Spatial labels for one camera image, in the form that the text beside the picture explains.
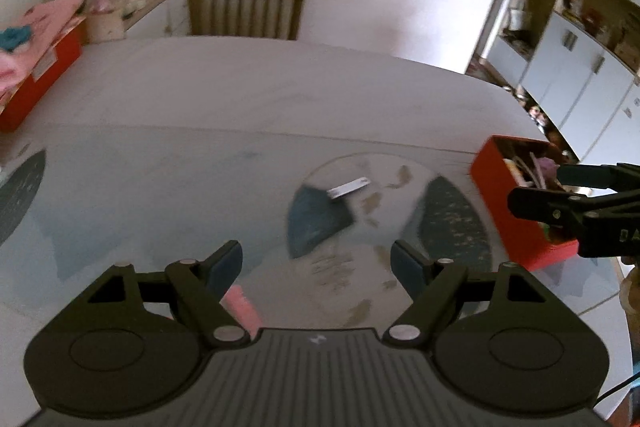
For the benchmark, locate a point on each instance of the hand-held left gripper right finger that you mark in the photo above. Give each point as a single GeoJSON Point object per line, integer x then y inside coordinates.
{"type": "Point", "coordinates": [406, 269]}

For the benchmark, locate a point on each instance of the white sideboard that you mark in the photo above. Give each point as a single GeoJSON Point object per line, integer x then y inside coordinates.
{"type": "Point", "coordinates": [172, 14]}

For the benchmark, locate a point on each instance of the white wall cabinet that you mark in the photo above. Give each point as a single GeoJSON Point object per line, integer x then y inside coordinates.
{"type": "Point", "coordinates": [575, 57]}

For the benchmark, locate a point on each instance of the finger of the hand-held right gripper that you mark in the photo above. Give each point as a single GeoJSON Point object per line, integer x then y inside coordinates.
{"type": "Point", "coordinates": [545, 204]}
{"type": "Point", "coordinates": [595, 174]}

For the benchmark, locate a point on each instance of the round glass plate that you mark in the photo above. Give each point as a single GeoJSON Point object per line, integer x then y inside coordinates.
{"type": "Point", "coordinates": [350, 252]}

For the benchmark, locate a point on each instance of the pink fuzzy object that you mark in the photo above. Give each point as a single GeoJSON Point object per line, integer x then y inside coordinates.
{"type": "Point", "coordinates": [242, 309]}

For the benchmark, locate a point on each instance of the beige container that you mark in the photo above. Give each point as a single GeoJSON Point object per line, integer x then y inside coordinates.
{"type": "Point", "coordinates": [105, 27]}

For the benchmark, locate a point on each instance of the red metal tin box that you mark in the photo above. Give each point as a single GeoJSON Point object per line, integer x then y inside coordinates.
{"type": "Point", "coordinates": [492, 187]}

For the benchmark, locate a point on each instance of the small white item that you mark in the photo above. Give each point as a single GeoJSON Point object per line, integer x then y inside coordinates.
{"type": "Point", "coordinates": [348, 188]}

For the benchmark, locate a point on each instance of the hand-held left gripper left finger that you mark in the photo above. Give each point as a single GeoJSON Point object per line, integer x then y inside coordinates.
{"type": "Point", "coordinates": [225, 264]}

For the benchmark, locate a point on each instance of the teal knitted item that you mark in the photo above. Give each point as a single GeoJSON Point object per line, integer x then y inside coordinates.
{"type": "Point", "coordinates": [12, 38]}

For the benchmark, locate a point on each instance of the purple spiky plush toy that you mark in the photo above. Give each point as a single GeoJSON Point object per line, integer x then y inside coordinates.
{"type": "Point", "coordinates": [546, 167]}

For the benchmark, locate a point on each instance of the pink cloth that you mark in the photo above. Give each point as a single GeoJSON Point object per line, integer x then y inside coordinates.
{"type": "Point", "coordinates": [45, 14]}

